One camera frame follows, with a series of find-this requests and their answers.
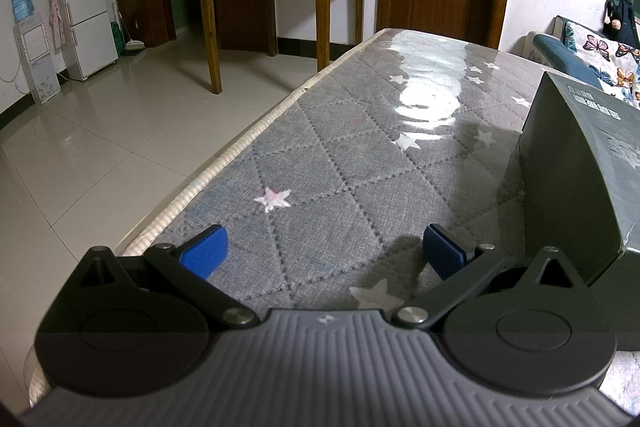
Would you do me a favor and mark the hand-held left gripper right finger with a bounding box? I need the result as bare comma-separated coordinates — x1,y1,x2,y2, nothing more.
392,224,593,330

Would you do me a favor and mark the dark grey box lid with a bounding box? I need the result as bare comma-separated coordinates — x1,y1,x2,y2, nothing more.
517,71,640,289

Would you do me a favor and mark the pink hanging cloth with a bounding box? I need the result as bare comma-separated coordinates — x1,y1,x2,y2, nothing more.
47,0,67,54

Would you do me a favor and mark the blue water bottle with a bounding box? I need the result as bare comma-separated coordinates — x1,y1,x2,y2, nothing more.
11,0,36,22

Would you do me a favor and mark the green crate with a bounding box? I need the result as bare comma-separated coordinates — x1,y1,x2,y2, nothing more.
110,22,126,58

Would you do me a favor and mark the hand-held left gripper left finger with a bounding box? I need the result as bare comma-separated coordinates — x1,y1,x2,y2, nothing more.
60,224,261,329

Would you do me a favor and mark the black backpack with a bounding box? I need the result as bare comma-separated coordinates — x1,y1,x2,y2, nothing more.
602,0,640,48

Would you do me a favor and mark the white refrigerator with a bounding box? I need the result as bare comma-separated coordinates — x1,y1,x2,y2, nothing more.
47,0,120,82

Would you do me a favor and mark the white dispenser power cable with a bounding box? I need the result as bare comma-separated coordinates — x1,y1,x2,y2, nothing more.
0,52,27,96

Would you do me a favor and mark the white water dispenser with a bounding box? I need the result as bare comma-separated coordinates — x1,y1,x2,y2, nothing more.
12,19,61,106

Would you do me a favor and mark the grey star-patterned desktop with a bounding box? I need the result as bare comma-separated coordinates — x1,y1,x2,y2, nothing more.
25,27,640,413

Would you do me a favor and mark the blue sofa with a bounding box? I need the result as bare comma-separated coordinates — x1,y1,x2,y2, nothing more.
525,17,640,108

